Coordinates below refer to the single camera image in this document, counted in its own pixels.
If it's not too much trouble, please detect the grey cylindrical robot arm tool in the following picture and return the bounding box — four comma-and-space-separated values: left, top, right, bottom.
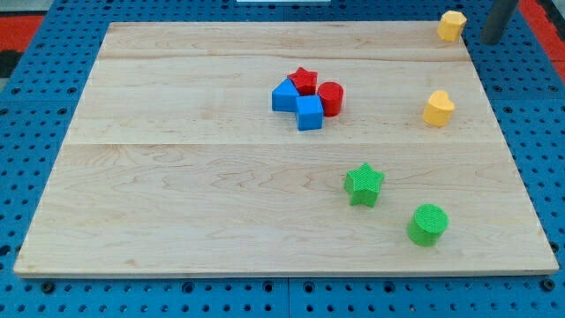
479, 0, 520, 45

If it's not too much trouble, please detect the blue cube block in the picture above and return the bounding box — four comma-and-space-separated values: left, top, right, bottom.
295, 95, 324, 131

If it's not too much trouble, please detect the light wooden board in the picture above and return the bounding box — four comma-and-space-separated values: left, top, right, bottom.
13, 21, 559, 278

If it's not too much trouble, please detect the red star block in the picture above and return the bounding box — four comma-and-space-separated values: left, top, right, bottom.
287, 67, 318, 96

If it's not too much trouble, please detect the blue triangular prism block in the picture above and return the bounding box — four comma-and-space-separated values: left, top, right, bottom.
271, 79, 299, 112

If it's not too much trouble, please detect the green star block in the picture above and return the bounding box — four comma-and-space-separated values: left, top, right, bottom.
343, 163, 385, 208

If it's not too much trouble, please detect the red cylinder block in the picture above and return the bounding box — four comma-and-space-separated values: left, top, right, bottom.
318, 81, 344, 117

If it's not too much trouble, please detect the yellow heart block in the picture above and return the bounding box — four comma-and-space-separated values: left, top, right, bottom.
422, 90, 456, 127

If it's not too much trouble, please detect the yellow hexagon block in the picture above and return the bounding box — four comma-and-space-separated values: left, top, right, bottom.
436, 11, 467, 42

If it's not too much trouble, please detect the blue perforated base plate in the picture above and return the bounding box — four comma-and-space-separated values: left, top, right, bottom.
1, 1, 564, 317

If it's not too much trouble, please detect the green cylinder block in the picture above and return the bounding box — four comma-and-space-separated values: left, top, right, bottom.
407, 203, 449, 246

